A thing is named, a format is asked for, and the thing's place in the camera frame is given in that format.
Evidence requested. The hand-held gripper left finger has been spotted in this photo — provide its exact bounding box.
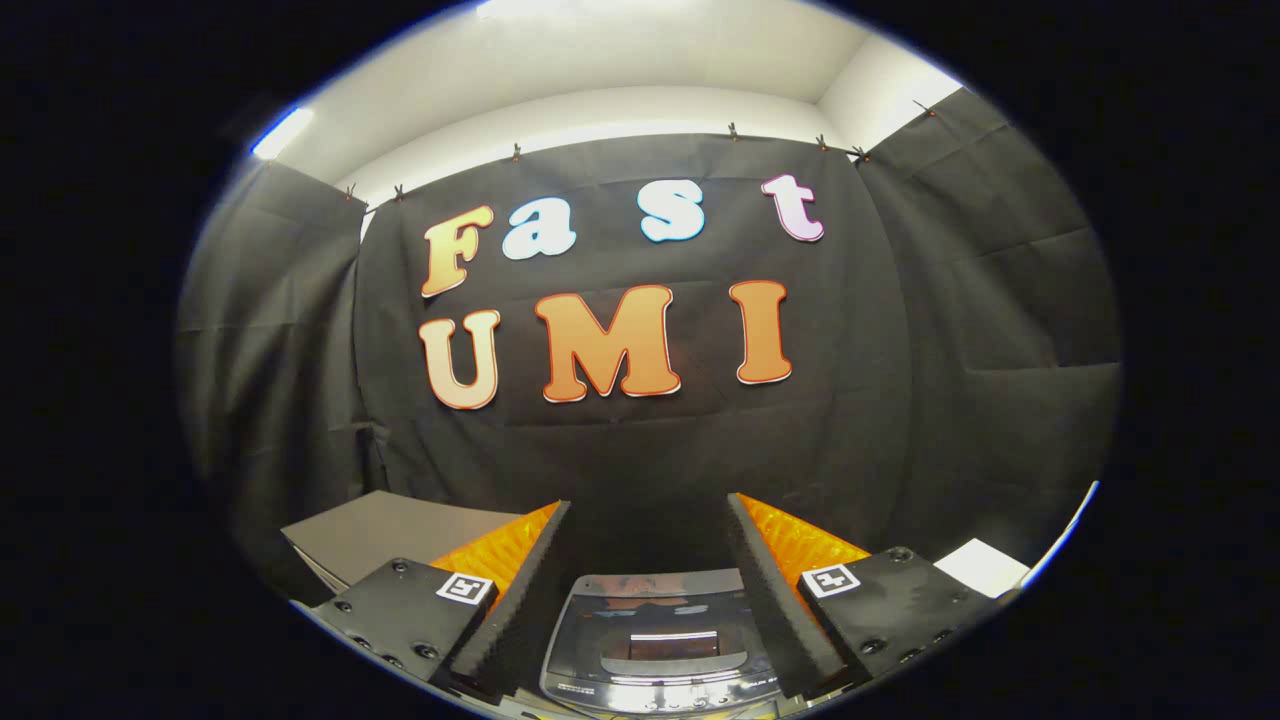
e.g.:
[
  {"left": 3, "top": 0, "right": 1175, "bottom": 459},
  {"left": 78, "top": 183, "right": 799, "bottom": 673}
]
[{"left": 310, "top": 500, "right": 573, "bottom": 701}]

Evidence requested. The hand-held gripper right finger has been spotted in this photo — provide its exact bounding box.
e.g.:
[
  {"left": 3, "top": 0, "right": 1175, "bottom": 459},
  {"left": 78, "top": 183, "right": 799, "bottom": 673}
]
[{"left": 725, "top": 492, "right": 1001, "bottom": 699}]

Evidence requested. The dark washing machine lid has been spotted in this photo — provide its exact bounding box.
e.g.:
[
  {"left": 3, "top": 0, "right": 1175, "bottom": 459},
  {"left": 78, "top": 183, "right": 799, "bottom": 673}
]
[{"left": 545, "top": 570, "right": 781, "bottom": 701}]

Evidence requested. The grey washing machine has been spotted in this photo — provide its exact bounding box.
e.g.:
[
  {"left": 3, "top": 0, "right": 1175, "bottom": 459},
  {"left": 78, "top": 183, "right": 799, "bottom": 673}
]
[{"left": 540, "top": 568, "right": 801, "bottom": 716}]

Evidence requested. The white paper sheet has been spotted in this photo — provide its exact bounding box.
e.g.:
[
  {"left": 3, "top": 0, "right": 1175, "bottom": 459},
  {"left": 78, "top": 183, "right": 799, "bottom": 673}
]
[{"left": 933, "top": 538, "right": 1031, "bottom": 599}]

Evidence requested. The black backdrop cloth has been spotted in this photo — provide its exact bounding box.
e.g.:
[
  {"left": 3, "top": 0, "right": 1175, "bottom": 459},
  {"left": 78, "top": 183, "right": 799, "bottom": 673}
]
[{"left": 175, "top": 88, "right": 1123, "bottom": 601}]

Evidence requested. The row of black clips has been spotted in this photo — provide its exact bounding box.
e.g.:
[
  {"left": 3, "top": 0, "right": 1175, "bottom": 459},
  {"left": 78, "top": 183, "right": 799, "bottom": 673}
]
[{"left": 345, "top": 98, "right": 941, "bottom": 206}]

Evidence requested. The small ceiling light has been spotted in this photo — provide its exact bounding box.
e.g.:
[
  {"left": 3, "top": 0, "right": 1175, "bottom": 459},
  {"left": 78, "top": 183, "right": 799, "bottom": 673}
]
[{"left": 250, "top": 105, "right": 316, "bottom": 161}]

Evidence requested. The large ceiling light panel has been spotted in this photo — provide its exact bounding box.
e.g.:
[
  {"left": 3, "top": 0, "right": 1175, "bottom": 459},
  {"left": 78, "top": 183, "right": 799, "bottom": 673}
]
[{"left": 475, "top": 0, "right": 601, "bottom": 21}]

